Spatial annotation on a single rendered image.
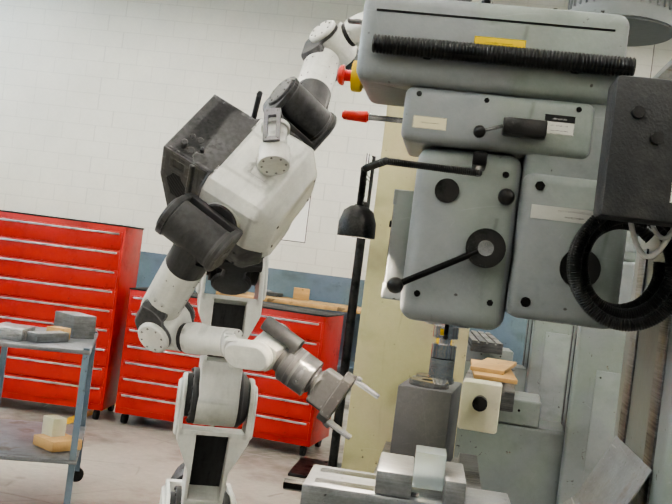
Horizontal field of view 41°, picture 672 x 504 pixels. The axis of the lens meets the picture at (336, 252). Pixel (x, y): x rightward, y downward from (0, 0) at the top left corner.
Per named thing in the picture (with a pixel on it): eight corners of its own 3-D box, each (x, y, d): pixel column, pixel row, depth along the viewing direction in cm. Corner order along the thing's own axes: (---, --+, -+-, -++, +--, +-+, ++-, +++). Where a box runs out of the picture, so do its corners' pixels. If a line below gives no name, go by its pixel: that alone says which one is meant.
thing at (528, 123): (472, 136, 154) (475, 112, 155) (472, 139, 158) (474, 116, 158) (545, 143, 153) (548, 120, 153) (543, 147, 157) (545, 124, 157)
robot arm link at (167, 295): (118, 328, 202) (152, 266, 188) (150, 299, 212) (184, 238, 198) (159, 359, 201) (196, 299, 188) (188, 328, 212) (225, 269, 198)
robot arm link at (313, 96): (279, 83, 218) (268, 116, 209) (305, 64, 213) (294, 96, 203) (312, 114, 223) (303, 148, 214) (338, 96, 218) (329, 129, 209)
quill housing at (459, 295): (396, 318, 161) (418, 142, 161) (402, 313, 181) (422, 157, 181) (503, 333, 158) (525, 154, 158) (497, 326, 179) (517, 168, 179)
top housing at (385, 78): (352, 77, 160) (364, -13, 160) (366, 105, 186) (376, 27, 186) (622, 104, 154) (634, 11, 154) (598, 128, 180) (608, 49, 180)
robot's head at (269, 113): (262, 163, 192) (255, 140, 185) (264, 132, 196) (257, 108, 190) (291, 161, 191) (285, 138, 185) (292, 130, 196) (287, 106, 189)
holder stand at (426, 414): (387, 468, 196) (398, 378, 196) (403, 450, 218) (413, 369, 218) (441, 478, 193) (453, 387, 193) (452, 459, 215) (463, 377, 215)
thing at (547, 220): (506, 316, 156) (524, 169, 156) (498, 311, 180) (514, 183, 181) (617, 331, 154) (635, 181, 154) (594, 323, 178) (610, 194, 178)
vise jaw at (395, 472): (373, 494, 146) (376, 469, 146) (378, 473, 161) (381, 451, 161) (410, 499, 145) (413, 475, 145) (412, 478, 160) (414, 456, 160)
